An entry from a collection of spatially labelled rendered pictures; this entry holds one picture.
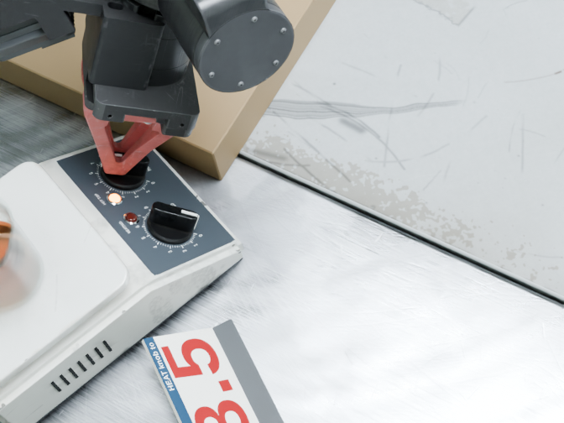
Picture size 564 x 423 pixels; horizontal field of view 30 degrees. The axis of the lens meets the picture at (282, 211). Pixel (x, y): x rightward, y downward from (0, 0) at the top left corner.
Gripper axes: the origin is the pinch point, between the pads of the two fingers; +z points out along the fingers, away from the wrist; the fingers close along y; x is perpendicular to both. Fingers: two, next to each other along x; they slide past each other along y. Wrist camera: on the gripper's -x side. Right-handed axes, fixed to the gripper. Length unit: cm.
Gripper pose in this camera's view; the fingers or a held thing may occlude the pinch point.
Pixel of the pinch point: (116, 159)
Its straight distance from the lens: 74.4
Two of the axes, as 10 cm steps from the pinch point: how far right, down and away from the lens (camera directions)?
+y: 1.6, 7.3, -6.7
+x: 9.4, 0.9, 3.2
